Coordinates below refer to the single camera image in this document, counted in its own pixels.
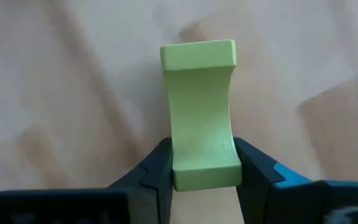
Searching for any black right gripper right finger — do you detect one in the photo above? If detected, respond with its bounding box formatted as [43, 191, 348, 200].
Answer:
[233, 136, 358, 224]

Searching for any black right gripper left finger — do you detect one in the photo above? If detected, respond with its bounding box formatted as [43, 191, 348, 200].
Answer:
[0, 137, 175, 224]

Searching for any green arch wooden block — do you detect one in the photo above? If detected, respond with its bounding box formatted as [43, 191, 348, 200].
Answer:
[159, 39, 243, 192]

